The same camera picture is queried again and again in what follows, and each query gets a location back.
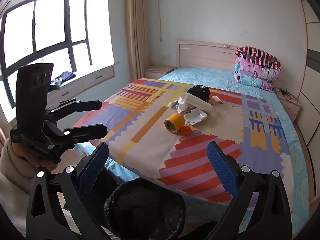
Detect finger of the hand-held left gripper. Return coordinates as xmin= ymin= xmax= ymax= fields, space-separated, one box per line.
xmin=56 ymin=100 xmax=102 ymax=120
xmin=64 ymin=123 xmax=108 ymax=144

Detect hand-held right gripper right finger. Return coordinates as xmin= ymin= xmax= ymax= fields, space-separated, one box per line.
xmin=207 ymin=141 xmax=292 ymax=240

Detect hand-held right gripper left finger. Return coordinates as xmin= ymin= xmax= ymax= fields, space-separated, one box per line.
xmin=25 ymin=142 xmax=118 ymax=240

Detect white foam food container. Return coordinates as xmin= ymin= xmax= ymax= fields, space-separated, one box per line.
xmin=184 ymin=109 xmax=208 ymax=125

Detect trash bin with black bag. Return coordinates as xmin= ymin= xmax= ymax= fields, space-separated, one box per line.
xmin=104 ymin=177 xmax=187 ymax=240

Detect white paper roll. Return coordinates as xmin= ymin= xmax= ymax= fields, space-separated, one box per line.
xmin=184 ymin=92 xmax=213 ymax=113

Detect white tissue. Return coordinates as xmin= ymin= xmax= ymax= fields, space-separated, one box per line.
xmin=175 ymin=97 xmax=193 ymax=114

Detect person's left forearm white sleeve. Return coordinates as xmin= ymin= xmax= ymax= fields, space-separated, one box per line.
xmin=0 ymin=136 xmax=34 ymax=239

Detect person's left hand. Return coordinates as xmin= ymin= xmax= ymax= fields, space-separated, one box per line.
xmin=12 ymin=143 xmax=57 ymax=170

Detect wooden window seat drawers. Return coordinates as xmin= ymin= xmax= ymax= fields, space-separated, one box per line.
xmin=7 ymin=66 xmax=117 ymax=123

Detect dark clothes pile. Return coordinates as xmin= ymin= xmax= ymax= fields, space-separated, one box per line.
xmin=50 ymin=71 xmax=77 ymax=90

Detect colourful patterned blanket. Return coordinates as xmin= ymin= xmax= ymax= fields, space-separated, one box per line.
xmin=72 ymin=79 xmax=290 ymax=205

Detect wooden nightstand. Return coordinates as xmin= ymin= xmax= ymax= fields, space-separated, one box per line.
xmin=275 ymin=87 xmax=302 ymax=124
xmin=144 ymin=65 xmax=177 ymax=80

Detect black cloth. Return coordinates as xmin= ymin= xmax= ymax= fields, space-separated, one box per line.
xmin=186 ymin=85 xmax=212 ymax=103

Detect black framed window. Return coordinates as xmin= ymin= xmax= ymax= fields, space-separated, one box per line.
xmin=0 ymin=0 xmax=94 ymax=124

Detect beige curtain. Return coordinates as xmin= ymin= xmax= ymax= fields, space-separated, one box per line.
xmin=124 ymin=0 xmax=152 ymax=82

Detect blue floral folded quilt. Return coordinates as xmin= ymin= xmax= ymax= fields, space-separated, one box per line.
xmin=234 ymin=70 xmax=275 ymax=91

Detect bed with colourful cover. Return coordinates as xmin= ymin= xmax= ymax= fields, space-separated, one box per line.
xmin=104 ymin=67 xmax=310 ymax=238

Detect pink floral folded quilt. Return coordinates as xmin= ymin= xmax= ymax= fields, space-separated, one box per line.
xmin=235 ymin=57 xmax=281 ymax=80

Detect striped pillow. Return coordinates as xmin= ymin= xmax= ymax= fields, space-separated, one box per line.
xmin=235 ymin=46 xmax=282 ymax=69

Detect white and grey wardrobe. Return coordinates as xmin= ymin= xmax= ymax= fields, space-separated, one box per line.
xmin=299 ymin=0 xmax=320 ymax=143

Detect power strip with cables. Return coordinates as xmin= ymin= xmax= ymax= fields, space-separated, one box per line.
xmin=275 ymin=88 xmax=298 ymax=104

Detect hanging power cable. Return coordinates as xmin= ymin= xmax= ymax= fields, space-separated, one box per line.
xmin=156 ymin=0 xmax=164 ymax=42

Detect wooden bed frame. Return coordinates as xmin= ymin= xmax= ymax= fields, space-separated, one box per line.
xmin=176 ymin=39 xmax=316 ymax=202

